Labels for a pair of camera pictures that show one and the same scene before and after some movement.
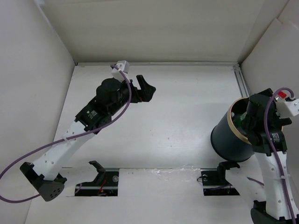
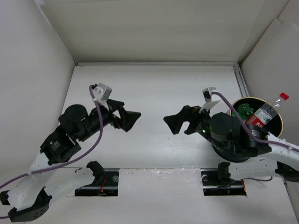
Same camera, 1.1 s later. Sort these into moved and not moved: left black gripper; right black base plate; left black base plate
Moved: left black gripper
Not moved: left black base plate; right black base plate
